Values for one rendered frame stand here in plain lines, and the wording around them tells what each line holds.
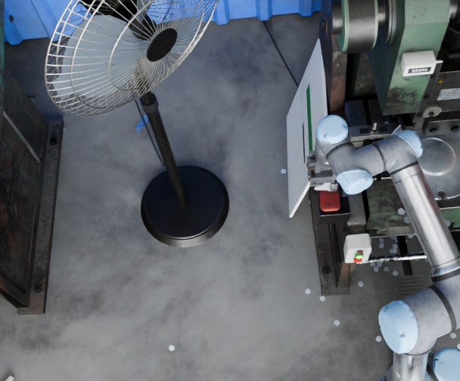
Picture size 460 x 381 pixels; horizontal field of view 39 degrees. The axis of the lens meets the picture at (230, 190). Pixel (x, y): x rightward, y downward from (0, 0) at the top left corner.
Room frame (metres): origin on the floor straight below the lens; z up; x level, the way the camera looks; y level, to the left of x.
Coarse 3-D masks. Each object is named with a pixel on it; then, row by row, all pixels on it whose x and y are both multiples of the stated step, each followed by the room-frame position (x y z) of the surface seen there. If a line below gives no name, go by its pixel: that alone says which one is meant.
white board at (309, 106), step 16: (320, 48) 1.46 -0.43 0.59; (320, 64) 1.40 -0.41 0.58; (304, 80) 1.50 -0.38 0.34; (320, 80) 1.34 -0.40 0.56; (304, 96) 1.43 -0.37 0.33; (320, 96) 1.28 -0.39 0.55; (288, 112) 1.54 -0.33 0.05; (304, 112) 1.36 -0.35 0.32; (320, 112) 1.22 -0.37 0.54; (288, 128) 1.46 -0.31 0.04; (304, 128) 1.29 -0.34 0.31; (288, 144) 1.38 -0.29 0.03; (304, 144) 1.22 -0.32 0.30; (288, 160) 1.31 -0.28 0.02; (304, 160) 1.16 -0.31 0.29; (288, 176) 1.24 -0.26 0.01; (304, 176) 1.10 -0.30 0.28; (288, 192) 1.17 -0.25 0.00; (304, 192) 1.04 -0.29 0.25
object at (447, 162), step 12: (396, 132) 0.95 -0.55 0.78; (420, 132) 0.94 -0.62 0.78; (432, 144) 0.88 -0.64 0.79; (444, 144) 0.88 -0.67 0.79; (456, 144) 0.87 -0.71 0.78; (420, 156) 0.85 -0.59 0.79; (432, 156) 0.84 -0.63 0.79; (444, 156) 0.84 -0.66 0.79; (456, 156) 0.83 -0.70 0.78; (432, 168) 0.81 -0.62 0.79; (444, 168) 0.80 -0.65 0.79; (456, 168) 0.80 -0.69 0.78; (432, 180) 0.77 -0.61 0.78; (444, 180) 0.76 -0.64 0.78; (456, 180) 0.76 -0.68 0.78; (432, 192) 0.73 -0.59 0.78; (456, 192) 0.72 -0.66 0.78
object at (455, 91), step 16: (448, 48) 0.95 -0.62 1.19; (448, 64) 0.91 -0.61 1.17; (448, 80) 0.89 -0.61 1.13; (432, 96) 0.89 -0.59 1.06; (448, 96) 0.89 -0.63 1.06; (432, 112) 0.88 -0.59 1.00; (448, 112) 0.88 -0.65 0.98; (416, 128) 0.90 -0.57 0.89; (432, 128) 0.86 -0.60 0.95; (448, 128) 0.86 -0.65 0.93
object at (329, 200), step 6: (324, 192) 0.80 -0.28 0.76; (330, 192) 0.80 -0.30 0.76; (336, 192) 0.80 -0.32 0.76; (324, 198) 0.78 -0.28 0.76; (330, 198) 0.78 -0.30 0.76; (336, 198) 0.78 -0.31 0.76; (324, 204) 0.76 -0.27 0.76; (330, 204) 0.76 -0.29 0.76; (336, 204) 0.76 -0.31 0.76; (324, 210) 0.75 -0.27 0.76; (330, 210) 0.74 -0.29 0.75; (336, 210) 0.74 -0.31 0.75
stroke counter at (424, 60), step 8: (408, 56) 0.85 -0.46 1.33; (416, 56) 0.85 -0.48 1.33; (424, 56) 0.84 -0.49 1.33; (432, 56) 0.84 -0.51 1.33; (400, 64) 0.86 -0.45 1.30; (408, 64) 0.83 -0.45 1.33; (416, 64) 0.82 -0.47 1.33; (424, 64) 0.82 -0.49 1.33; (432, 64) 0.82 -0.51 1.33; (408, 72) 0.82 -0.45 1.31; (416, 72) 0.82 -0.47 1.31; (424, 72) 0.82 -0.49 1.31; (432, 72) 0.82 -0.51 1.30
